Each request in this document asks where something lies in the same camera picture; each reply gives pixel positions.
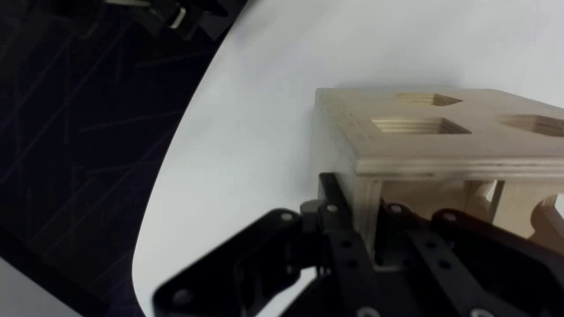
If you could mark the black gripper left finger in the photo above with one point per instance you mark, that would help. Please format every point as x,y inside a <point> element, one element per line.
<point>275,264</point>

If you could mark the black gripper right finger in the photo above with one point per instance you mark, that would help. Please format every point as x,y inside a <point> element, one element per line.
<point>481,264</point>

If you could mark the wooden shape sorter box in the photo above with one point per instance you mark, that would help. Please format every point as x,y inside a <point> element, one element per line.
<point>433,140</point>

